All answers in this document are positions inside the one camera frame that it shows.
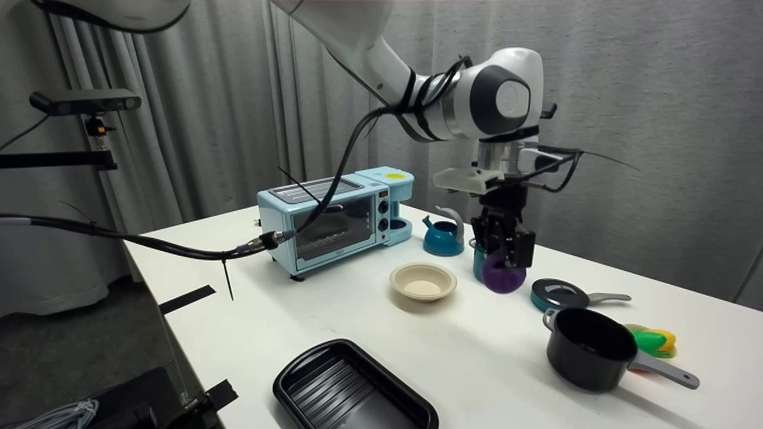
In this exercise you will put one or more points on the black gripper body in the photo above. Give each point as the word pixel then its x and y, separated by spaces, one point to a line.
pixel 500 216

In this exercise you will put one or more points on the purple plush toy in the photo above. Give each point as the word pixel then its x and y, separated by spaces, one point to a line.
pixel 504 279

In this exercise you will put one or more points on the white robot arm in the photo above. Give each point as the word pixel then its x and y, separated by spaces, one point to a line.
pixel 373 49

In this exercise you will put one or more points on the teal toy kettle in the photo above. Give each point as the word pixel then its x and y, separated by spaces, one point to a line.
pixel 442 240

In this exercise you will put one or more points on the black toy pot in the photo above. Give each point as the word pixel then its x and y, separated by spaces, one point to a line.
pixel 587 348

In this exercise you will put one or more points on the green yellow toy vegetable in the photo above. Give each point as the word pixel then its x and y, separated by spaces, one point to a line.
pixel 654 342

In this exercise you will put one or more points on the small teal pan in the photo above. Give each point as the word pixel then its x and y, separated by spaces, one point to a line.
pixel 556 295

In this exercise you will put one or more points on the small beige bowl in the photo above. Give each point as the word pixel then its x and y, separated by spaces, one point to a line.
pixel 423 285

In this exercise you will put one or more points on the light blue toaster oven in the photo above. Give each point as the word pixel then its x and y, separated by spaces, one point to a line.
pixel 335 230

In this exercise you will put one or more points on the black ridged tray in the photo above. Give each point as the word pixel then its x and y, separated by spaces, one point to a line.
pixel 349 395

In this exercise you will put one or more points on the grey curtain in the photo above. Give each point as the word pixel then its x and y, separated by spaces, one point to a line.
pixel 676 97

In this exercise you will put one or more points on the crumpled grey cloth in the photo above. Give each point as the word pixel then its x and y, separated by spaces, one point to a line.
pixel 59 416

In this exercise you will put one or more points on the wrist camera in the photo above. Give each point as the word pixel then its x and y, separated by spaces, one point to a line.
pixel 466 183

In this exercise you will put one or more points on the black table edge bracket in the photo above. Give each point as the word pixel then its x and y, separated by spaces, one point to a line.
pixel 187 300
pixel 213 397

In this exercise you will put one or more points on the black stereo camera on arm mount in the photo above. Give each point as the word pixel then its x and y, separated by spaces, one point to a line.
pixel 83 102

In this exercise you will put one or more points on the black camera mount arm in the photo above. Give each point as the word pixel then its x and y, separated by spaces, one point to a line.
pixel 55 160

